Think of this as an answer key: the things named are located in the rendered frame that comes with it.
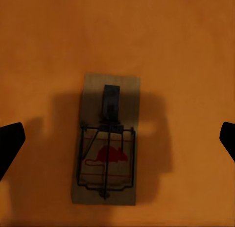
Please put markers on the mousetrap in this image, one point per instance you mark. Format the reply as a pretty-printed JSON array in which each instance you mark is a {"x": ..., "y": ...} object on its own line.
[{"x": 107, "y": 152}]

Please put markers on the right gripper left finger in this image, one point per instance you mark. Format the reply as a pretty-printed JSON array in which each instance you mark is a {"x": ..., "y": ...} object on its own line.
[{"x": 12, "y": 138}]

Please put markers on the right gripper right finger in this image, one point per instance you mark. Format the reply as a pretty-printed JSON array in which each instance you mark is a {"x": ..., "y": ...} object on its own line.
[{"x": 227, "y": 137}]

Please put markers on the cabinet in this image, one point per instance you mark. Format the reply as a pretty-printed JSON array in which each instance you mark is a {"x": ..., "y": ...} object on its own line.
[{"x": 184, "y": 52}]

